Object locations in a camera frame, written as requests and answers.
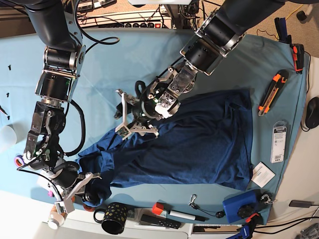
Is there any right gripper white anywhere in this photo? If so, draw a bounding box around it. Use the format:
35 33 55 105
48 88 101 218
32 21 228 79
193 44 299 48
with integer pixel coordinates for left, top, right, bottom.
54 172 103 214

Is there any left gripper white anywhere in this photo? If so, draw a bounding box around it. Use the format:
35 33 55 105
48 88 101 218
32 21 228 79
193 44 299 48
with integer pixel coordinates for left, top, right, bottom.
114 89 159 139

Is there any dark blue t-shirt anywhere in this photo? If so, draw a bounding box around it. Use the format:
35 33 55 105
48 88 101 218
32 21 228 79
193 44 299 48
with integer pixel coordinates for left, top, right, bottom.
77 89 253 202

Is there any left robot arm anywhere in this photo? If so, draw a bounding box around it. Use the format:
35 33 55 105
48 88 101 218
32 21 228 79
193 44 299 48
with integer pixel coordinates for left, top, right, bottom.
114 0 285 139

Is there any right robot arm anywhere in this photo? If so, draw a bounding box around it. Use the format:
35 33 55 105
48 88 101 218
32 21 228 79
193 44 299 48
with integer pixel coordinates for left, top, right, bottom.
18 0 99 214

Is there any red tape roll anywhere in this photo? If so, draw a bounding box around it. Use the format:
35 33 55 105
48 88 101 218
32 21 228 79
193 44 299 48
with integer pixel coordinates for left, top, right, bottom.
83 204 95 212

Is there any black mug gold pattern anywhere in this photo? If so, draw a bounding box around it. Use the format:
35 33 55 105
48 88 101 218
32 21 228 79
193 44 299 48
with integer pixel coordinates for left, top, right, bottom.
93 202 129 235

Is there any orange plastic bottle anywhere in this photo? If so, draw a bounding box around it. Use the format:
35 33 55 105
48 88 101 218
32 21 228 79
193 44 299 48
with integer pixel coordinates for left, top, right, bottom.
47 206 67 230

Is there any red orange cube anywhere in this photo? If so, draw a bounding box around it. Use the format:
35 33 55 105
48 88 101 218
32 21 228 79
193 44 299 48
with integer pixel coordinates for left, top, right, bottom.
152 202 164 215

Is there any black remote control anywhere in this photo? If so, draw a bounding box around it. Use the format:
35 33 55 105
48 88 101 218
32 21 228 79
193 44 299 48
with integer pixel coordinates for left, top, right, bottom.
140 214 181 229

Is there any purple tape roll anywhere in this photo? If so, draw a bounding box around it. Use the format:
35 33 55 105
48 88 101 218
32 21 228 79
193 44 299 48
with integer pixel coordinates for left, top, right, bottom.
14 155 25 167

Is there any white black marker pen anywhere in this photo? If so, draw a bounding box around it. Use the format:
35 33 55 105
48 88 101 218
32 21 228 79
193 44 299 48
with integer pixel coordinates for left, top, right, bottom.
167 210 207 222

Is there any translucent plastic cup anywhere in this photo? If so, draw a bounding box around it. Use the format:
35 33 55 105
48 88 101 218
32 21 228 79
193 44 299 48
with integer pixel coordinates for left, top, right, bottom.
0 125 17 153

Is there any blue plastic case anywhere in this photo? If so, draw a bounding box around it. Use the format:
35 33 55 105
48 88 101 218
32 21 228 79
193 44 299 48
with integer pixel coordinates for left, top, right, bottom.
222 190 260 224

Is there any white square paper leaflet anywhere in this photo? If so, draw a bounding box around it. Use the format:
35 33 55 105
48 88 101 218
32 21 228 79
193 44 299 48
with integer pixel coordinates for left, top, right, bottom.
251 162 276 188

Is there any blue orange clamp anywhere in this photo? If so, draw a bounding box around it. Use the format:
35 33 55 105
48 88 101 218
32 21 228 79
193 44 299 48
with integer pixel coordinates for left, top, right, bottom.
227 213 262 239

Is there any packaged bit set blister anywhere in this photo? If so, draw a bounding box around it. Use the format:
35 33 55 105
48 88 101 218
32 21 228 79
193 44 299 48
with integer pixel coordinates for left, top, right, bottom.
270 120 288 163

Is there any orange black utility knife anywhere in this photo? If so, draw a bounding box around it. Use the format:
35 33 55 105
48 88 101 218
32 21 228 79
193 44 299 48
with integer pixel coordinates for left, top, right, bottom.
258 69 289 116

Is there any black computer mouse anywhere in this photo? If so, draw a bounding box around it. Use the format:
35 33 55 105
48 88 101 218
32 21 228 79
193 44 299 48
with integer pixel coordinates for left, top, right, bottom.
305 97 319 129

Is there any black power adapter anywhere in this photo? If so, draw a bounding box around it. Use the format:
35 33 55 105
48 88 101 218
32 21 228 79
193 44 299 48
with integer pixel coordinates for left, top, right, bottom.
289 200 313 208

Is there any white power strip red switch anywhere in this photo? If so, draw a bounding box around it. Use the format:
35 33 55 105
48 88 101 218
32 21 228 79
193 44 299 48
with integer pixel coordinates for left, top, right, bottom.
98 22 162 28

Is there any carabiner with black lanyard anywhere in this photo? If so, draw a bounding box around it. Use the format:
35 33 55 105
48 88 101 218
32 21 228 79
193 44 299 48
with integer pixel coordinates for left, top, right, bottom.
188 194 225 219

